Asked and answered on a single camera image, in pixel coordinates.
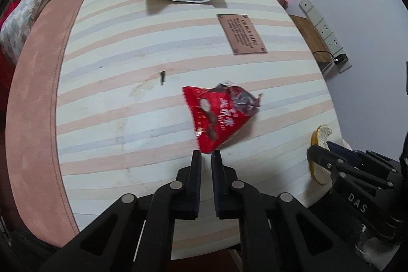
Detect banana peel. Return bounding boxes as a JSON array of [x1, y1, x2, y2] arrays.
[[307, 124, 333, 186]]

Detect red snack bag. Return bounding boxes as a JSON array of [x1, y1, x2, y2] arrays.
[[182, 84, 262, 154]]

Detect pink striped bed cover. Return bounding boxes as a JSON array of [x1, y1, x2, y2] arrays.
[[6, 0, 342, 247]]

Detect brown leather label patch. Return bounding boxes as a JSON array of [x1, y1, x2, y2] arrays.
[[217, 14, 268, 55]]

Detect black plug with cable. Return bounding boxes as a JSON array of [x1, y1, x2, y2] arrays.
[[312, 50, 349, 65]]

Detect white wall power strip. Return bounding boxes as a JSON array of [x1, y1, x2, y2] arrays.
[[299, 0, 352, 73]]

